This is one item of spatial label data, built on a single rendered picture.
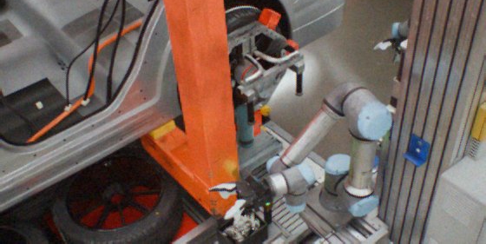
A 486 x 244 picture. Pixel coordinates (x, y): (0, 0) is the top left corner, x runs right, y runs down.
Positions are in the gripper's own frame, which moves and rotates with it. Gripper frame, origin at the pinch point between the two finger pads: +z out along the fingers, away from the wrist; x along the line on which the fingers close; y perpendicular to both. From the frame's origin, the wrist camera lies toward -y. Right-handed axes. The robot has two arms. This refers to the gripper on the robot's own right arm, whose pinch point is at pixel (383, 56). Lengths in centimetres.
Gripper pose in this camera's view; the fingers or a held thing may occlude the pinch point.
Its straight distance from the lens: 310.9
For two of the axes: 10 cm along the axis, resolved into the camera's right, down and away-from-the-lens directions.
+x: 7.9, 4.8, 3.7
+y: -0.2, 6.3, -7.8
